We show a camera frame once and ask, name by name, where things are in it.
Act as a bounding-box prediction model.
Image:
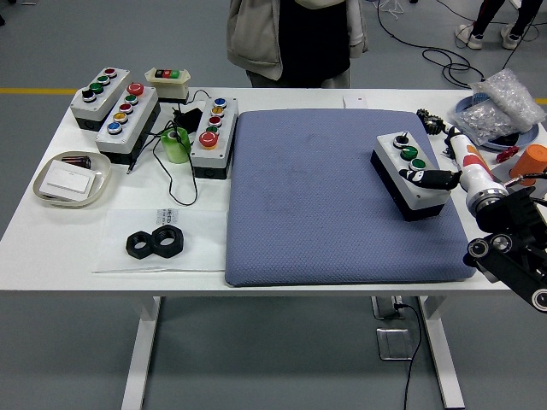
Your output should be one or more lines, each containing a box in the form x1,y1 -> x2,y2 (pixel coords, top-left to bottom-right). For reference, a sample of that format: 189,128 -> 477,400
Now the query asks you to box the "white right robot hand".
398,126 -> 505,204

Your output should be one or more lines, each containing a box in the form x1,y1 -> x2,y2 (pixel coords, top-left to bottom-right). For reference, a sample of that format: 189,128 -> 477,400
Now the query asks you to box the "white four-button control box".
69,66 -> 132,133
369,131 -> 454,222

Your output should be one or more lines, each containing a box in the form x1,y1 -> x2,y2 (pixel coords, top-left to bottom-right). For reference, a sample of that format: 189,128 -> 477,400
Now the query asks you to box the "white five-button control box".
189,96 -> 239,180
93,82 -> 162,167

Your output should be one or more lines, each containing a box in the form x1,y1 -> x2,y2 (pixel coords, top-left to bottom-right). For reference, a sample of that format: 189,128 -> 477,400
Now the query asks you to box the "grey flat box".
489,160 -> 521,180

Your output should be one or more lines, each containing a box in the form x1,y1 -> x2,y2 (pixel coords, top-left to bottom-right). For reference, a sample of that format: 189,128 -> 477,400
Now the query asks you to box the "small red part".
495,145 -> 521,163

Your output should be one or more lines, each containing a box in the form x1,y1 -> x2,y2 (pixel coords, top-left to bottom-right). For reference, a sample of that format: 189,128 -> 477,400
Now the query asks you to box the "clear bag of small parts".
448,104 -> 521,146

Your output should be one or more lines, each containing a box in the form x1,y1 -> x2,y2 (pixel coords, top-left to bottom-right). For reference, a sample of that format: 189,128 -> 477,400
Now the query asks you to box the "black metal gear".
416,107 -> 448,137

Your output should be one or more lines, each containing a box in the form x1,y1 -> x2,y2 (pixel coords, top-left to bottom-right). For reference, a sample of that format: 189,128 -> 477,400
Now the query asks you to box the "orange cylinder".
508,143 -> 547,187

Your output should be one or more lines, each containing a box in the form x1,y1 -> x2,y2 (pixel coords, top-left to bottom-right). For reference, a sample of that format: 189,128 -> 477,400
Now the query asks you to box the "blue plate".
452,94 -> 540,151

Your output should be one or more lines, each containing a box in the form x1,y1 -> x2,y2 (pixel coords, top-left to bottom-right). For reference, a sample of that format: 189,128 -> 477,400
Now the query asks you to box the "clear bubble wrap bag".
471,67 -> 547,134

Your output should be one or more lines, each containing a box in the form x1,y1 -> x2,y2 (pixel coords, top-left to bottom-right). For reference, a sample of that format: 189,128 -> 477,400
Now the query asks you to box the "blue-grey padded mat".
224,108 -> 478,288

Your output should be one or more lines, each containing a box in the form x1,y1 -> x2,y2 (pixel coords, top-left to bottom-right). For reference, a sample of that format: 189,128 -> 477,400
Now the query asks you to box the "person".
453,0 -> 544,51
225,0 -> 369,90

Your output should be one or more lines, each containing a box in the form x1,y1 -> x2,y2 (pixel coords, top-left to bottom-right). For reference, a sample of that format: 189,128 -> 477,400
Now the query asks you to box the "white table leg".
416,296 -> 466,409
121,296 -> 162,410

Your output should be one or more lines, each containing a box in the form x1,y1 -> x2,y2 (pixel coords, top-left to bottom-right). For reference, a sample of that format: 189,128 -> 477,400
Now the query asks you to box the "metal floor socket plate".
375,327 -> 415,362

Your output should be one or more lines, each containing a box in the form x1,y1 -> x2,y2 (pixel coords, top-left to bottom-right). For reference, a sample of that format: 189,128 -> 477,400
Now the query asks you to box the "clear plastic bag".
91,208 -> 230,274

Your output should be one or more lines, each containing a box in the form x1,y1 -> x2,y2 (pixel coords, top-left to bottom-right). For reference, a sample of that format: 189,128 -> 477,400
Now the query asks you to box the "green tape roll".
160,126 -> 190,164

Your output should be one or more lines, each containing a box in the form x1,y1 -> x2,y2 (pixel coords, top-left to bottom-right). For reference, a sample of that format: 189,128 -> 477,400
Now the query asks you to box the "black hex nut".
152,225 -> 185,257
125,230 -> 157,258

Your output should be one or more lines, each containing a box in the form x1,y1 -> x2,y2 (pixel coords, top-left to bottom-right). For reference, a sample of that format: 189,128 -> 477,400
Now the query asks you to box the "white shallow tray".
32,149 -> 113,210

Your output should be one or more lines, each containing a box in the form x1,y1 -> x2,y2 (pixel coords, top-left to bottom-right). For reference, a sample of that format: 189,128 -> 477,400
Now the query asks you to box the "dark brown battery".
61,155 -> 93,170

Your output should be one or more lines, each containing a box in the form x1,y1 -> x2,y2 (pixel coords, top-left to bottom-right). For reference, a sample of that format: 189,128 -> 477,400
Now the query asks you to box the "black floor cable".
375,0 -> 488,89

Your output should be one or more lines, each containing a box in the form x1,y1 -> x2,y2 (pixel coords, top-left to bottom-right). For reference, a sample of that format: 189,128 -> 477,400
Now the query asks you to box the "black power cable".
393,302 -> 424,410

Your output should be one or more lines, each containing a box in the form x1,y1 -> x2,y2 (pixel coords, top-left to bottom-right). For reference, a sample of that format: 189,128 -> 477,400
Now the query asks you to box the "black power adapter with cable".
126,88 -> 211,207

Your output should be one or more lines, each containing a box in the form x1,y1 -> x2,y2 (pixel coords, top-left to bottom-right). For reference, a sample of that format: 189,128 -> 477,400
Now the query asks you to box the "cream red-green switch box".
144,67 -> 191,105

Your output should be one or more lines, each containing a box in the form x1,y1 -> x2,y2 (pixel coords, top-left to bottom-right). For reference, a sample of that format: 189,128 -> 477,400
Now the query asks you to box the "white wall switch panel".
40,164 -> 97,194

